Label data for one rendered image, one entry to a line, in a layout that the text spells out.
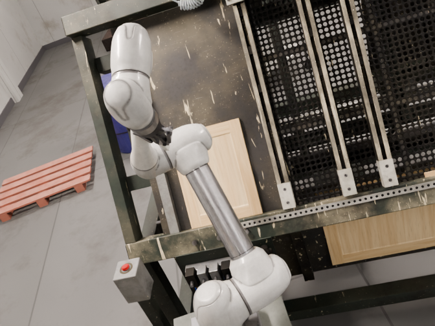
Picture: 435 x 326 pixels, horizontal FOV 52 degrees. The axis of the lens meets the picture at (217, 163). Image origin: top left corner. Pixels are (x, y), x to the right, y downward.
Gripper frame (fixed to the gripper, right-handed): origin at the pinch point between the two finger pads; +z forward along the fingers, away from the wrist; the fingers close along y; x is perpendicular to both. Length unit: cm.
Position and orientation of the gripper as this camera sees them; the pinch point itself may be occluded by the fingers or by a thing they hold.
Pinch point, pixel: (164, 143)
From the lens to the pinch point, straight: 149.8
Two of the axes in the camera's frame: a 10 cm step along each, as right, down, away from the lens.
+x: -0.7, 9.6, -2.6
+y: -9.8, -0.2, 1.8
